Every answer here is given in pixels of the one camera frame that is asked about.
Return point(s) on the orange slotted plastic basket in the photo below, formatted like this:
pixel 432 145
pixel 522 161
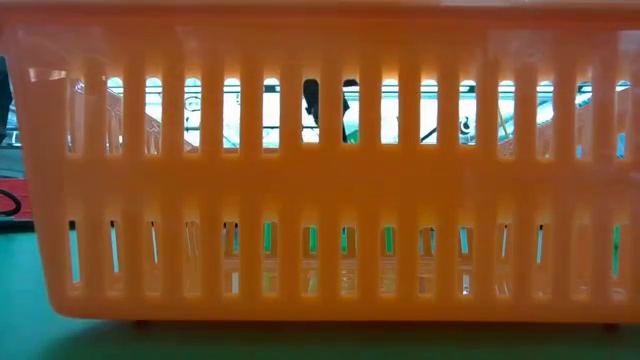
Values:
pixel 320 175

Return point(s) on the green slotted plastic basket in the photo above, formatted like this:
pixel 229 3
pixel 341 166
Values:
pixel 267 237

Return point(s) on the black aluminium rig frame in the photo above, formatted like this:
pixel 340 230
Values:
pixel 15 226

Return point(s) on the red panel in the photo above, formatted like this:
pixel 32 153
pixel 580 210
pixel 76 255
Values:
pixel 12 182

